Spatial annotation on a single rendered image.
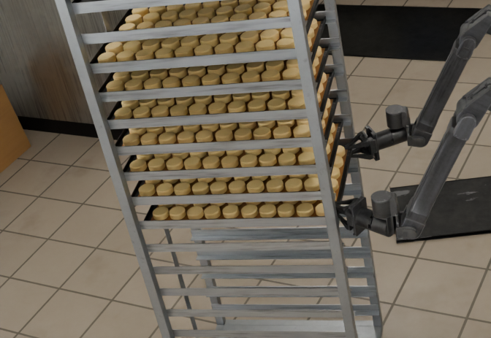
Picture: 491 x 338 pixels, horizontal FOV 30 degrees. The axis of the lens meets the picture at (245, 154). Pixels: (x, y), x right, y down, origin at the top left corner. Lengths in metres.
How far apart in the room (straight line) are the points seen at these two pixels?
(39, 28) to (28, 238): 1.18
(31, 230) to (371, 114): 1.89
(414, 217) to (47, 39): 3.05
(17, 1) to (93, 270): 1.62
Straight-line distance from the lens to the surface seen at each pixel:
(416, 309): 3.75
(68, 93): 5.27
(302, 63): 2.35
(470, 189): 4.34
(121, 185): 2.70
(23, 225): 4.84
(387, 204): 2.53
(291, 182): 2.66
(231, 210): 2.75
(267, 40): 2.45
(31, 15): 5.15
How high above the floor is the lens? 2.53
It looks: 31 degrees down
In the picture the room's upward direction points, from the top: 13 degrees counter-clockwise
